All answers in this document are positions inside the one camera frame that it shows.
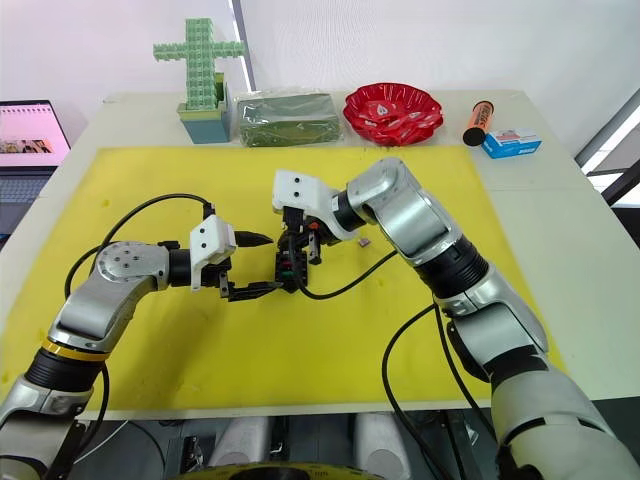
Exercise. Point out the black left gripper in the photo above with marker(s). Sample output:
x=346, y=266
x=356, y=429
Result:
x=220, y=275

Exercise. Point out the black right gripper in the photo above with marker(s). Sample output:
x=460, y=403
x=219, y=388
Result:
x=294, y=218

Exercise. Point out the black fuse box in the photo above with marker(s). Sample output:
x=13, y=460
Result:
x=290, y=272

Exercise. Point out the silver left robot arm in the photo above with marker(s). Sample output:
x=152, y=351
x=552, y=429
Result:
x=115, y=280

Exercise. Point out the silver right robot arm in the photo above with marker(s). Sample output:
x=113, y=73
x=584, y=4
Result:
x=430, y=225

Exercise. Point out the green cross-shaped box stack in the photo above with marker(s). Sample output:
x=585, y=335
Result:
x=200, y=55

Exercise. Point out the blue and white small box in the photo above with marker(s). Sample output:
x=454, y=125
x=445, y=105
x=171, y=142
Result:
x=512, y=144

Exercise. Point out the yellow foam mat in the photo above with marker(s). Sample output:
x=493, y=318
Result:
x=300, y=350

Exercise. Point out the green stack in plastic wrap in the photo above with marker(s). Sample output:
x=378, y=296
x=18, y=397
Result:
x=290, y=120

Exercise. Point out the teal square pot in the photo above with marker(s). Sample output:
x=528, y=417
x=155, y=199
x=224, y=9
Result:
x=207, y=127

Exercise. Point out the red plastic bowl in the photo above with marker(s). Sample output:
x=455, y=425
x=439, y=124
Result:
x=392, y=112

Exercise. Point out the grey rounded shape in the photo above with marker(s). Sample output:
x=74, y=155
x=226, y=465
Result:
x=382, y=445
x=240, y=445

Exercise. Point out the yellow and black rounded rim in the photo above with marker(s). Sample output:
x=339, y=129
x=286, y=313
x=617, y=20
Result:
x=280, y=472

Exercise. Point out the orange tube with black cap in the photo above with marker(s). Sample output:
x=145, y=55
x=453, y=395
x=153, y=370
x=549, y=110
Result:
x=479, y=122

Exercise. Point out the open laptop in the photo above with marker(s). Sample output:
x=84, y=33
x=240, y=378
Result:
x=25, y=150

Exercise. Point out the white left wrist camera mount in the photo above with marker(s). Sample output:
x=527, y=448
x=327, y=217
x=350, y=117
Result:
x=210, y=240

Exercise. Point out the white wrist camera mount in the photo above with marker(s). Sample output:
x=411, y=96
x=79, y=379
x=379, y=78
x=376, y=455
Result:
x=300, y=190
x=210, y=240

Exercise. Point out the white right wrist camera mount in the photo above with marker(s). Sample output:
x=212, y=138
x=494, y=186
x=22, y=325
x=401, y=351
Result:
x=300, y=190

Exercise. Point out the dark metal frame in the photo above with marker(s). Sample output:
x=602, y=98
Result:
x=615, y=165

